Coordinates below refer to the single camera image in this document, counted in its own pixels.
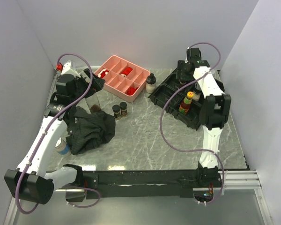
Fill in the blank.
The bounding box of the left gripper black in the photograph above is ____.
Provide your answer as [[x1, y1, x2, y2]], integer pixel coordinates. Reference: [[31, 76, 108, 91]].
[[71, 68, 105, 104]]

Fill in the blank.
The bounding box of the clear lid seasoning jar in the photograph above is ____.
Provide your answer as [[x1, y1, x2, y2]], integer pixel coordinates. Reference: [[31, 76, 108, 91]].
[[193, 83, 202, 101]]

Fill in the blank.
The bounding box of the white salt bottle black cap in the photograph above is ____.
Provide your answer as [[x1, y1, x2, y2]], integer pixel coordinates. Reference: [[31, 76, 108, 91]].
[[146, 73, 156, 94]]

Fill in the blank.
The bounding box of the sauce bottle yellow cap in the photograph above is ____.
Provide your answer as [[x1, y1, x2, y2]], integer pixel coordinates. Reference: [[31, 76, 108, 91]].
[[178, 91, 194, 115]]

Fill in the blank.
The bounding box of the dark spice jar black lid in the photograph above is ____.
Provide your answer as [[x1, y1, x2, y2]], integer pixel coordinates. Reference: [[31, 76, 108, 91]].
[[112, 105, 121, 120]]

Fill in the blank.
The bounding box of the blue label white granule bottle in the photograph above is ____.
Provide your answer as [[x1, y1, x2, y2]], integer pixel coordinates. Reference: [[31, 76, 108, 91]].
[[209, 69, 218, 79]]

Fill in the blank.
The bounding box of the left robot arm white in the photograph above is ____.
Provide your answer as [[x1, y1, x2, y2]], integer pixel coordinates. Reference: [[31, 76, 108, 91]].
[[4, 68, 105, 207]]

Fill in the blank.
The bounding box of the blue label jar under arm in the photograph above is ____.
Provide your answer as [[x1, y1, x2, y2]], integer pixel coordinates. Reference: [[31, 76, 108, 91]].
[[55, 137, 71, 157]]

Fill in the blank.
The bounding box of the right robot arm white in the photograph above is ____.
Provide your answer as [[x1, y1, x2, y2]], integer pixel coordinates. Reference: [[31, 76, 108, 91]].
[[176, 47, 231, 169]]

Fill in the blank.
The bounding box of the red santa sock left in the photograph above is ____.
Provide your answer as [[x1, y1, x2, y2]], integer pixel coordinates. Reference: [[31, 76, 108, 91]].
[[97, 69, 109, 78]]

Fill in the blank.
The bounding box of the red santa sock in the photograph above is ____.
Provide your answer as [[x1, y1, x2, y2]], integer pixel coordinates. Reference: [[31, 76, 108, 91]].
[[120, 67, 133, 77], [97, 69, 109, 78]]

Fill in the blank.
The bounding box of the black compartment bin rack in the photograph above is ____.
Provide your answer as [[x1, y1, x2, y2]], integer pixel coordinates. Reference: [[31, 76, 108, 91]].
[[149, 69, 231, 130]]

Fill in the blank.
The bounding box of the pink divided organizer tray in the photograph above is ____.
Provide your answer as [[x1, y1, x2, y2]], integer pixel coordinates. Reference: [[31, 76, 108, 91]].
[[94, 55, 150, 103]]

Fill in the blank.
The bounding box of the red santa sock middle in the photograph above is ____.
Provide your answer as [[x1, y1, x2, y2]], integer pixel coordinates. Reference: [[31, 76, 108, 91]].
[[120, 67, 133, 77]]

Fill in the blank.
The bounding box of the red sock front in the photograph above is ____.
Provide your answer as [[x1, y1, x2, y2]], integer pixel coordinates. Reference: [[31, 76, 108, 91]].
[[126, 87, 138, 96]]

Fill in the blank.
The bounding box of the black cloth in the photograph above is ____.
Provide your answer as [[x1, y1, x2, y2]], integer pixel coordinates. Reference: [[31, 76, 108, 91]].
[[66, 106, 116, 155]]

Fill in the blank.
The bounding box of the black base beam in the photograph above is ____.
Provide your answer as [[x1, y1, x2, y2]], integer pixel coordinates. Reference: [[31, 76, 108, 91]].
[[65, 163, 223, 203]]

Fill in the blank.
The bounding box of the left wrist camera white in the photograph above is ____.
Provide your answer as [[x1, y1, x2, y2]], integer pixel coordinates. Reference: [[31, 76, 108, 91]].
[[56, 60, 79, 76]]

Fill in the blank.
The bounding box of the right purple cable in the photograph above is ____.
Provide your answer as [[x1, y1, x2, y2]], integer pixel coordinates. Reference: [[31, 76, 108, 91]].
[[159, 42, 225, 206]]

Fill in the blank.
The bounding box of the purple cable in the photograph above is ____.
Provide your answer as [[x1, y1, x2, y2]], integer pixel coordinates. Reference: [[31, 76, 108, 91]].
[[14, 53, 101, 214], [159, 42, 225, 206]]

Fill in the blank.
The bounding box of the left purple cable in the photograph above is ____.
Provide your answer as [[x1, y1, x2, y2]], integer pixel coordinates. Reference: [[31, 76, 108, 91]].
[[14, 53, 101, 214]]

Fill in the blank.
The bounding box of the aluminium rail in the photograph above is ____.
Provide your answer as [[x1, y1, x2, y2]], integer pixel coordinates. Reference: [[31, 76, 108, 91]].
[[193, 170, 263, 191]]

